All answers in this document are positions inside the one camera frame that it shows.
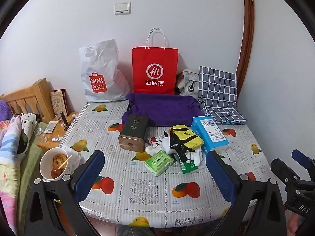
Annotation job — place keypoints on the dark tea tin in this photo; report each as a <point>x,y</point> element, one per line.
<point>134,132</point>

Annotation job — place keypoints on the grey backpack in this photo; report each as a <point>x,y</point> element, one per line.
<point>188,83</point>

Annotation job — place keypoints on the black white spotted cloth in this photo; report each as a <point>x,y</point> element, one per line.
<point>27,127</point>

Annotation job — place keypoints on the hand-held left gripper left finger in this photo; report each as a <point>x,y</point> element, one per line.
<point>90,174</point>

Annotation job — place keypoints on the white glove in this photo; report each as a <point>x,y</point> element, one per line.
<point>196,156</point>
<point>152,150</point>

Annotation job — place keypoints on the white red printed packet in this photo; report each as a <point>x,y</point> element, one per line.
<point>155,141</point>

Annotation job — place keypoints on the brown wooden door frame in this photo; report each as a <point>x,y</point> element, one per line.
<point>247,29</point>

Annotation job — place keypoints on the crumpled white plastic bag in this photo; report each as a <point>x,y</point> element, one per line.
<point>72,152</point>

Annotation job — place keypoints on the white plastic shopping bag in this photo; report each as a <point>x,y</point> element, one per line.
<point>101,73</point>

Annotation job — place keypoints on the white light switch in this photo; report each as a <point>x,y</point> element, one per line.
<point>122,7</point>

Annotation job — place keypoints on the white noodle bowl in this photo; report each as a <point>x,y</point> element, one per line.
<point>55,163</point>

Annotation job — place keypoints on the wooden nightstand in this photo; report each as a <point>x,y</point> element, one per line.
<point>55,132</point>

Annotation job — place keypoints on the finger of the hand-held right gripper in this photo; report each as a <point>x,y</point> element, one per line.
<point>301,158</point>
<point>283,170</point>

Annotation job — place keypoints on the purple fabric basket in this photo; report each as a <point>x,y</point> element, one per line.
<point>162,107</point>

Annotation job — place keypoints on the wooden headboard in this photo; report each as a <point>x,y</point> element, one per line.
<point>27,98</point>

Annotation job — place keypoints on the wooden chopstick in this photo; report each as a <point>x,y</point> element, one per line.
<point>66,162</point>

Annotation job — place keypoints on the fruit print tablecloth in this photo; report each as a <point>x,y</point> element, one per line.
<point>147,189</point>

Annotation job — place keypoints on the clear glass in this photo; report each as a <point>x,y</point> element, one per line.
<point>40,135</point>

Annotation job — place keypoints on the white soft pack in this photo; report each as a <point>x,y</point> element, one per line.
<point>166,143</point>

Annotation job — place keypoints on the grey checked cushion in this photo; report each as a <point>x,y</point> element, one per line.
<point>219,93</point>

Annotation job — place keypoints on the patterned book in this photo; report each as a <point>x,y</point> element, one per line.
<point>59,102</point>

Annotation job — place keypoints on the black bottle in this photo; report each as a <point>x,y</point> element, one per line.
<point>63,118</point>

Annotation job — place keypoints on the white flat packet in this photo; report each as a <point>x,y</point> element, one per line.
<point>51,126</point>

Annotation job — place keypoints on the purple plush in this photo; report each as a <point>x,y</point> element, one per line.
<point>4,109</point>

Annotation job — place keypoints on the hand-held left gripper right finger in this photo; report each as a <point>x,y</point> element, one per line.
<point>220,177</point>

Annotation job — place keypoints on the green bed sheet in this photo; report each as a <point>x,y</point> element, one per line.
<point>30,167</point>

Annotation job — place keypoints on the colourful printed blanket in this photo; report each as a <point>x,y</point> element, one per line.
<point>8,157</point>

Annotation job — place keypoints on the small white tube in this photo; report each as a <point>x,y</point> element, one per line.
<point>56,139</point>

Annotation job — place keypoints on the red paper bag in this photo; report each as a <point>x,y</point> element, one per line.
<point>155,71</point>

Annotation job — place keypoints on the green wet wipes pack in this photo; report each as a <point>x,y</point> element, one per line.
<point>188,166</point>

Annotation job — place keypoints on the blue tissue pack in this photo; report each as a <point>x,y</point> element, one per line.
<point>210,132</point>

